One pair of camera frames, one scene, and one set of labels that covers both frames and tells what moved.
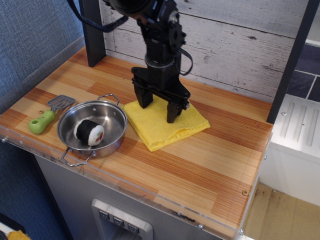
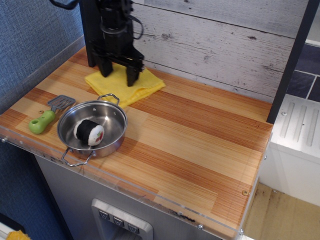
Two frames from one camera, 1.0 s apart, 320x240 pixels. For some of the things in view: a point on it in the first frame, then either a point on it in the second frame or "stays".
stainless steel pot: x=96 y=127 stays
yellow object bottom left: x=17 y=235 stays
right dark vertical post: x=305 y=31 stays
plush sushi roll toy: x=91 y=133 stays
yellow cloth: x=152 y=125 -> x=116 y=85
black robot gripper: x=164 y=82 -> x=116 y=44
